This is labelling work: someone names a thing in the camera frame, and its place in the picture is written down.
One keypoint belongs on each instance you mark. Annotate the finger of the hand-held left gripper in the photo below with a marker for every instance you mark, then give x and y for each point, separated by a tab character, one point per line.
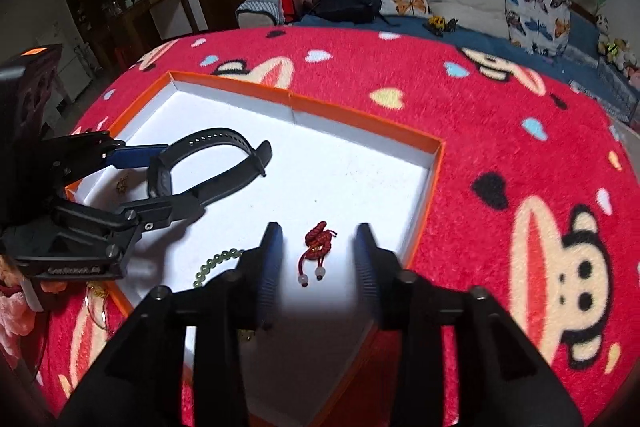
150	213
135	156

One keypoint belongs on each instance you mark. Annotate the orange cardboard tray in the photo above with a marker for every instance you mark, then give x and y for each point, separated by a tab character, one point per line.
325	167

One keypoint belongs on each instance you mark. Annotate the panda plush toy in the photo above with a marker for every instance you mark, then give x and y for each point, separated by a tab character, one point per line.
602	27

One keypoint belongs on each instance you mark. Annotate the black smart band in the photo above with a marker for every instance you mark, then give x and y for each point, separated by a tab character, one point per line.
215	136

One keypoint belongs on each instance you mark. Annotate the yellow toy vehicle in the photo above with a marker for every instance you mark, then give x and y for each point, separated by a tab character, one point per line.
440	25

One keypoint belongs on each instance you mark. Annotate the teddy bear with yellow vest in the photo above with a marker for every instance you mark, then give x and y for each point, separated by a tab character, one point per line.
617	49

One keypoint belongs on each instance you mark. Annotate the thin silver bangle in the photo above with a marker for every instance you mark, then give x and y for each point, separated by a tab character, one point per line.
89	307

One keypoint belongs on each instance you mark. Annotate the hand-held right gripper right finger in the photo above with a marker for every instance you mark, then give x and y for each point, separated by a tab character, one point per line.
365	267

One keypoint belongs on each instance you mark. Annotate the pink plush toy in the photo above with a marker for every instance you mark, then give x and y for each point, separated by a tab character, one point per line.
634	74

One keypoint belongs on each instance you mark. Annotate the blue sofa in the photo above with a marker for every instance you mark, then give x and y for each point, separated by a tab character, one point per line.
475	38

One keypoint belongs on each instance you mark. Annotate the red monkey print blanket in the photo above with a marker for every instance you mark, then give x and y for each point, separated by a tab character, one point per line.
450	117

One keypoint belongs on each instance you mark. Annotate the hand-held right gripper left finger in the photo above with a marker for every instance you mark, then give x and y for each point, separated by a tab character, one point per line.
270	267

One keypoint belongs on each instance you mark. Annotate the red stool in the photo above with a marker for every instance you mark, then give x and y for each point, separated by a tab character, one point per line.
121	57

